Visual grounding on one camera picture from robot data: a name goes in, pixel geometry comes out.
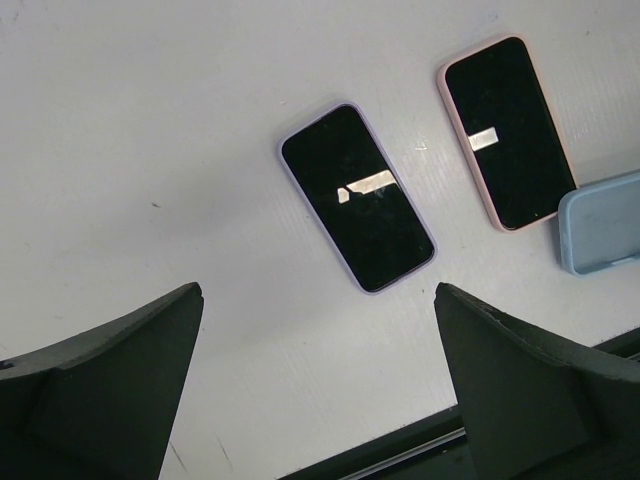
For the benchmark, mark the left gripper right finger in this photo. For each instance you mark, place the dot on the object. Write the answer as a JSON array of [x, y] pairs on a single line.
[[534, 404]]

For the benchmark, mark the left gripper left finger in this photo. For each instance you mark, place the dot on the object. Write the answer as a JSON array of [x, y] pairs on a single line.
[[101, 404]]

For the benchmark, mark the pink phone case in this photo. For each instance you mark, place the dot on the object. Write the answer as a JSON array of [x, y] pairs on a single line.
[[450, 110]]

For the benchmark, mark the lavender phone case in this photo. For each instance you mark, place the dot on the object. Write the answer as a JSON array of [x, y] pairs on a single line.
[[280, 150]]

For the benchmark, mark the light blue phone case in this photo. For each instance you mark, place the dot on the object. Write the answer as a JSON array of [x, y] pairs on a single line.
[[599, 225]]

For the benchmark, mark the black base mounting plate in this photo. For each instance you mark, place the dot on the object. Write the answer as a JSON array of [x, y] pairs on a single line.
[[433, 448]]

